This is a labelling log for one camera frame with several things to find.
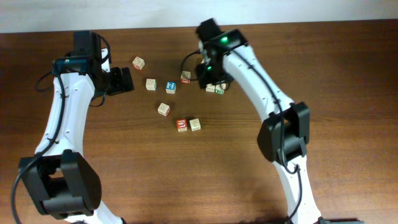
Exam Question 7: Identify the wooden block number 1 red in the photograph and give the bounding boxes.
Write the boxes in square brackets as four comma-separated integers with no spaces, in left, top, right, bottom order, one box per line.
[205,84,216,93]

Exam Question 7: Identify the wooden block green yellow sides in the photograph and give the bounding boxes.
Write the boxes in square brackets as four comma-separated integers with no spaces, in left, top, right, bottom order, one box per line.
[215,83,225,95]

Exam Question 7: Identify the wooden block letter M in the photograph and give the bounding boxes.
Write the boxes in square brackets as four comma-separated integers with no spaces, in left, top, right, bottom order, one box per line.
[157,103,170,116]

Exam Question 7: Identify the wooden block letter J blue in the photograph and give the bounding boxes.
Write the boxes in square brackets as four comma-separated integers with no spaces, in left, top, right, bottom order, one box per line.
[189,118,201,131]

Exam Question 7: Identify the wooden block red letter U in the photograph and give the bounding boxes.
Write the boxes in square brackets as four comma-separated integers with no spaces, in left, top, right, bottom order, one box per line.
[177,119,187,132]

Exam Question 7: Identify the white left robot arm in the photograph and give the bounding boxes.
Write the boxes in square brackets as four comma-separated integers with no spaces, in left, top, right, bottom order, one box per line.
[11,30,134,223]

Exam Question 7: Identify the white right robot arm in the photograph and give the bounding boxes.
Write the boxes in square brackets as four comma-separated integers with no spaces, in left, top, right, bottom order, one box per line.
[195,19,322,223]

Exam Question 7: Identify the wooden block red far corner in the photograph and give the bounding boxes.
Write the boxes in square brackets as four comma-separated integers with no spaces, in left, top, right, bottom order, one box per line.
[132,57,145,70]

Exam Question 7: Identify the wooden block butterfly picture red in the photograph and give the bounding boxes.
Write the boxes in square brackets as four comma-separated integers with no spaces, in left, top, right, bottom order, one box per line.
[180,71,191,83]

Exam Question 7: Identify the wooden block dove picture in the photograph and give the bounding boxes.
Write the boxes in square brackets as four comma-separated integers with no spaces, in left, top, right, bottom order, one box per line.
[146,78,157,91]

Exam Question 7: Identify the wooden block blue number 2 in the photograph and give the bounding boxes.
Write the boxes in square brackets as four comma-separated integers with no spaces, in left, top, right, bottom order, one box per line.
[165,82,176,94]

